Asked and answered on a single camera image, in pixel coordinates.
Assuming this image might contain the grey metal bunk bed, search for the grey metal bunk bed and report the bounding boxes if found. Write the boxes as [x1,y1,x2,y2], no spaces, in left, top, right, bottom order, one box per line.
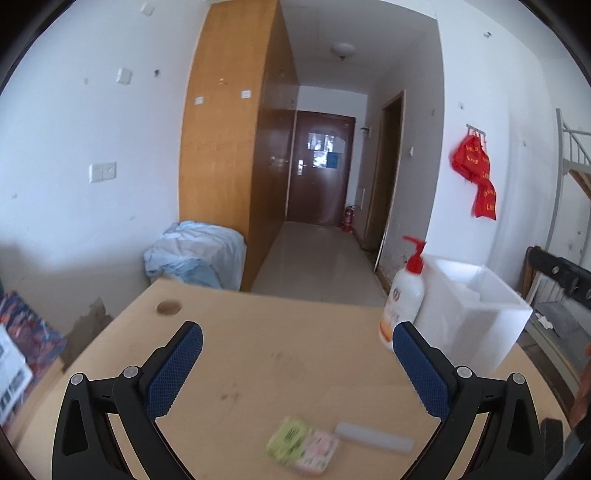
[527,111,590,376]

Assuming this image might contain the printed paper magazine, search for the printed paper magazine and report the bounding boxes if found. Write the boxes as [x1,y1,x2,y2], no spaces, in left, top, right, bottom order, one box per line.
[0,326,33,425]

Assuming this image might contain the white foam box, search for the white foam box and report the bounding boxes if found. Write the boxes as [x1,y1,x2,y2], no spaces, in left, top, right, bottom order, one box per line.
[415,255,532,377]

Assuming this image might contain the white plastic tube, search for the white plastic tube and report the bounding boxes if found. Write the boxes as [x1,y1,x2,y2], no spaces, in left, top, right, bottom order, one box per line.
[334,422,415,453]

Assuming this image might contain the red bags on hook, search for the red bags on hook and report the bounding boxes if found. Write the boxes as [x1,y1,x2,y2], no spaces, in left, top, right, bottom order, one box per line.
[451,126,497,221]

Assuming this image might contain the white lotion bottle red pump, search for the white lotion bottle red pump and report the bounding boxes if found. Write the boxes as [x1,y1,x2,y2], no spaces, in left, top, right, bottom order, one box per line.
[379,236,426,350]

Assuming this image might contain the green pink tissue packs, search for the green pink tissue packs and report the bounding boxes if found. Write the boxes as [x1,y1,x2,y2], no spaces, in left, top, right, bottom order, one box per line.
[266,417,341,476]

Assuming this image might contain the light blue covered bin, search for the light blue covered bin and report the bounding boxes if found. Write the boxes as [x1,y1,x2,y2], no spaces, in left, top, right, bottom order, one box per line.
[143,221,246,291]

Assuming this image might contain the red fire extinguisher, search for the red fire extinguisher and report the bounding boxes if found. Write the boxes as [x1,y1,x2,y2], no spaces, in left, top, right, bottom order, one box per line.
[342,206,355,233]

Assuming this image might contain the dark brown entrance door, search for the dark brown entrance door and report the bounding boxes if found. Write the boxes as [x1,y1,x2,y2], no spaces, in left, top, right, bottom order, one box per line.
[287,110,356,227]

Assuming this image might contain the ceiling lamp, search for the ceiling lamp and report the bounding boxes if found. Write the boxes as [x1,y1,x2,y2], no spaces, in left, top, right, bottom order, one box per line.
[331,42,356,61]

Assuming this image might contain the orange wooden wardrobe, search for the orange wooden wardrobe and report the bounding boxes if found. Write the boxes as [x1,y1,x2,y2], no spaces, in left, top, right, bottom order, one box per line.
[178,1,298,291]

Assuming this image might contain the side wooden door frame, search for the side wooden door frame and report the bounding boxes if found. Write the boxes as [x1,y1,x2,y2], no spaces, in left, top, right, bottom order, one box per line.
[363,91,406,271]

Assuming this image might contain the white wall switch pair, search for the white wall switch pair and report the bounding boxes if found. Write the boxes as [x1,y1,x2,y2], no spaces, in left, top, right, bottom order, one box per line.
[89,162,117,184]

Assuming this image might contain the white square wall plate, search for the white square wall plate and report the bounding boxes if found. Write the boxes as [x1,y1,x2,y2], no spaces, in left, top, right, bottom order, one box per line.
[116,68,132,85]

